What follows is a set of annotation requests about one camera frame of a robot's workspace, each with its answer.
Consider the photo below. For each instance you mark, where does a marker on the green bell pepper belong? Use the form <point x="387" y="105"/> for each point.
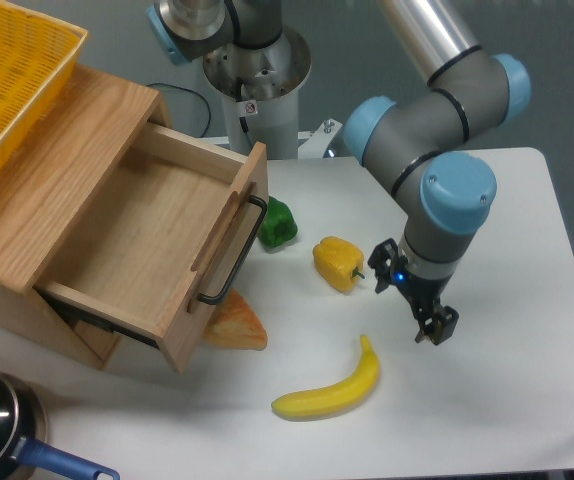
<point x="279" y="225"/>

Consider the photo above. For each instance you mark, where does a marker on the yellow banana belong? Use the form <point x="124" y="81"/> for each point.
<point x="331" y="400"/>

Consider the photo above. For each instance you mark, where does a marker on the yellow plastic basket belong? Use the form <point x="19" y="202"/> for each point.
<point x="37" y="56"/>

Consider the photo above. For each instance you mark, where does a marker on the black pot with blue handle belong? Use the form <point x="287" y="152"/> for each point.
<point x="23" y="447"/>

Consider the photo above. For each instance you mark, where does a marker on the toasted bread slice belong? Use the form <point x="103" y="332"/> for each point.
<point x="235" y="326"/>

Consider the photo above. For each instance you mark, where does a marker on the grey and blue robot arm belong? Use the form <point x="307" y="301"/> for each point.
<point x="414" y="151"/>

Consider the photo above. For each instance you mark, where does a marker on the yellow bell pepper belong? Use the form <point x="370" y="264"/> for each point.
<point x="339" y="262"/>

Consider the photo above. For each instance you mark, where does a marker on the wooden drawer cabinet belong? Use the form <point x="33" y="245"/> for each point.
<point x="49" y="183"/>

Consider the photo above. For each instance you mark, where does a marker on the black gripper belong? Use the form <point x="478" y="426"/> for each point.
<point x="421" y="282"/>

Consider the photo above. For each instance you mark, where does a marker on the open wooden drawer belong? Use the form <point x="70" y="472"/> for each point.
<point x="161" y="243"/>

